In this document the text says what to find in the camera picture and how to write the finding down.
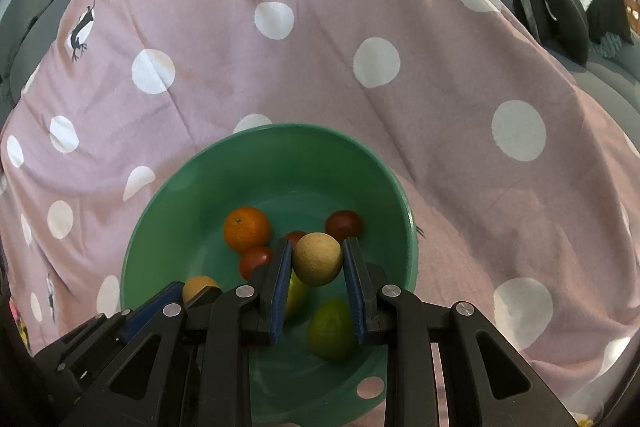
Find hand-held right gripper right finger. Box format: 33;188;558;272
342;236;578;427

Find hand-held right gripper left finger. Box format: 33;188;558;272
62;238;294;427

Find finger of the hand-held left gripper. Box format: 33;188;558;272
119;281;186;344
186;286;224;315

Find tan round fruit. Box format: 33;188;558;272
182;276;221;305
292;232;344;288

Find yellow-green fruit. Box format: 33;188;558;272
285;272;309;320

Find green fruit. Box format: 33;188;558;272
306;298;358;362

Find orange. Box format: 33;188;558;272
223;206;272;253

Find dark red tomato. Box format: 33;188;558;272
325;210;364;243

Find green bowl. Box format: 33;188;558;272
120;123;420;425

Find pink yellow object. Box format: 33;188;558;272
10;302;31;348

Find pink polka-dot blanket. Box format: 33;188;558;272
0;0;640;413

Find black cloth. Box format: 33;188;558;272
587;0;636;45

